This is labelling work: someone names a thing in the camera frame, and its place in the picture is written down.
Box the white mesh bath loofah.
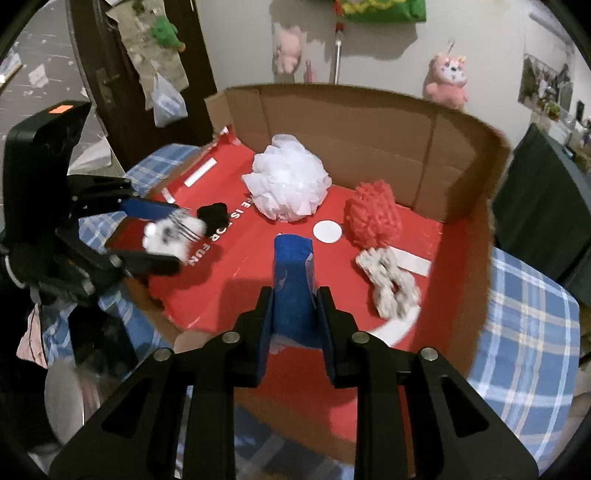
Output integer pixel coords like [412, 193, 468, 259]
[241, 134, 332, 224]

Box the dark green covered table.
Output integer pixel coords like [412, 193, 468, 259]
[492, 122, 591, 308]

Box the row of cosmetic bottles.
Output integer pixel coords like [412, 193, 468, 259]
[566, 99, 591, 162]

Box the cardboard box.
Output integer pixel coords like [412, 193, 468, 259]
[106, 83, 513, 467]

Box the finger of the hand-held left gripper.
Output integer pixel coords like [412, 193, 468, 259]
[58, 226, 183, 296]
[69, 175, 191, 223]

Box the pink unicorn plush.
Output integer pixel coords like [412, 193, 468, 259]
[425, 51, 469, 109]

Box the blue cloth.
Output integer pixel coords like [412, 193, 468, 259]
[270, 233, 326, 352]

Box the coral mesh bath loofah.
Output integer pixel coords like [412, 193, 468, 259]
[344, 181, 402, 247]

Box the green plush toy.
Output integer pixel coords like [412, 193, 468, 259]
[150, 16, 185, 51]

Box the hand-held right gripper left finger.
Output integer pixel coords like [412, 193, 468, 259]
[48, 286, 274, 480]

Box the white fluffy star hair clip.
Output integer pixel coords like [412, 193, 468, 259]
[143, 215, 208, 266]

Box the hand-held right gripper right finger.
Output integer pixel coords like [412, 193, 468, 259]
[316, 286, 541, 480]

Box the pink pig plush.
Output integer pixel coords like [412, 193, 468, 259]
[272, 21, 305, 75]

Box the wall poster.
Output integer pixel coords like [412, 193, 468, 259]
[519, 53, 575, 116]

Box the green tote bag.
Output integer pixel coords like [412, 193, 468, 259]
[332, 0, 428, 24]

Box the dark wooden door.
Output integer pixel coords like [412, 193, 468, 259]
[67, 0, 218, 171]

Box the black fluffy scrunchie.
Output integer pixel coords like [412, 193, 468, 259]
[198, 202, 229, 236]

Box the clear plastic bag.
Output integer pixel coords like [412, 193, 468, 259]
[151, 71, 188, 127]

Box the hanging paper organiser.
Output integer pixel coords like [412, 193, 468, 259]
[106, 0, 190, 100]

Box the metal door handle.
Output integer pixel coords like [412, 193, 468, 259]
[95, 69, 114, 104]

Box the cream crochet scrunchie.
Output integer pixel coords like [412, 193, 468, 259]
[355, 247, 422, 320]

